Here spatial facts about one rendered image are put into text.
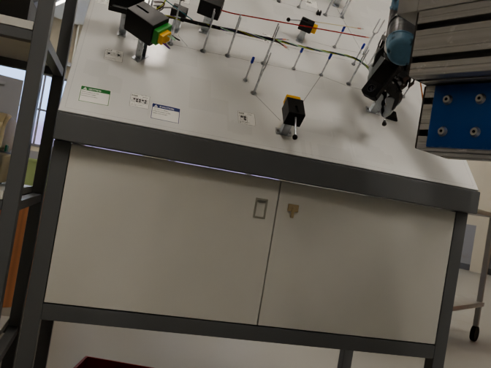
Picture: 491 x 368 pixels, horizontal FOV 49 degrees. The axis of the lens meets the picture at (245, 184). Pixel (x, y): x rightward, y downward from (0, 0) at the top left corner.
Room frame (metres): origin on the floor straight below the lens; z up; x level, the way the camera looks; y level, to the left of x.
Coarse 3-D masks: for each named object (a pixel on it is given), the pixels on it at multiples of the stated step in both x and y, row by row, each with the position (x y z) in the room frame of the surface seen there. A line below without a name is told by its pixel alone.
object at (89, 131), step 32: (64, 128) 1.27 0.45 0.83; (96, 128) 1.29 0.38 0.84; (128, 128) 1.31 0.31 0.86; (192, 160) 1.35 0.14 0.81; (224, 160) 1.37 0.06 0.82; (256, 160) 1.39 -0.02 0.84; (288, 160) 1.41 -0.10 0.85; (352, 192) 1.49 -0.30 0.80; (384, 192) 1.48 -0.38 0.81; (416, 192) 1.50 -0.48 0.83; (448, 192) 1.53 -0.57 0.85
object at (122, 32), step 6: (114, 0) 1.43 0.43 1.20; (120, 0) 1.43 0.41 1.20; (126, 0) 1.43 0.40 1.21; (132, 0) 1.43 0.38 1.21; (138, 0) 1.43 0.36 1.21; (144, 0) 1.49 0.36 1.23; (108, 6) 1.44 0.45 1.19; (126, 6) 1.44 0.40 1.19; (120, 12) 1.46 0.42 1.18; (120, 24) 1.51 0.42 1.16; (120, 30) 1.53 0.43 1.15
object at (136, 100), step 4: (132, 96) 1.38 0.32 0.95; (136, 96) 1.39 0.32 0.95; (140, 96) 1.39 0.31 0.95; (144, 96) 1.39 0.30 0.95; (148, 96) 1.40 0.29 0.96; (132, 100) 1.37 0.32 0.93; (136, 100) 1.38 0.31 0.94; (140, 100) 1.38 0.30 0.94; (144, 100) 1.39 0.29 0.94; (148, 100) 1.39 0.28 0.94; (132, 104) 1.36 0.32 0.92; (136, 104) 1.37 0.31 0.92; (140, 104) 1.37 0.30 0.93; (144, 104) 1.38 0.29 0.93; (148, 104) 1.38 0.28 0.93; (144, 108) 1.37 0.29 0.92; (148, 108) 1.37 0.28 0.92
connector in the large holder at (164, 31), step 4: (164, 24) 1.39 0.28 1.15; (168, 24) 1.40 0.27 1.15; (156, 28) 1.37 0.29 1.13; (160, 28) 1.38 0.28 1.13; (164, 28) 1.38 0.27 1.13; (168, 28) 1.40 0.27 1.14; (156, 32) 1.37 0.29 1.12; (160, 32) 1.37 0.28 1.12; (164, 32) 1.38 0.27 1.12; (168, 32) 1.39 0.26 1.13; (156, 36) 1.37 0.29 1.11; (160, 36) 1.37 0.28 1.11; (164, 36) 1.38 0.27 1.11; (152, 40) 1.39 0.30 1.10; (156, 40) 1.38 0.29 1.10; (160, 40) 1.38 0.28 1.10; (164, 40) 1.39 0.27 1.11; (168, 40) 1.41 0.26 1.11; (156, 44) 1.39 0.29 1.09; (160, 44) 1.39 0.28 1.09
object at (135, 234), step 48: (96, 192) 1.34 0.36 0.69; (144, 192) 1.36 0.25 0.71; (192, 192) 1.39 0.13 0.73; (240, 192) 1.42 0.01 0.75; (96, 240) 1.34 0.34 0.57; (144, 240) 1.37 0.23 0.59; (192, 240) 1.40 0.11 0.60; (240, 240) 1.43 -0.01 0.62; (48, 288) 1.32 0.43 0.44; (96, 288) 1.35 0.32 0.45; (144, 288) 1.38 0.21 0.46; (192, 288) 1.40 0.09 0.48; (240, 288) 1.44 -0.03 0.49
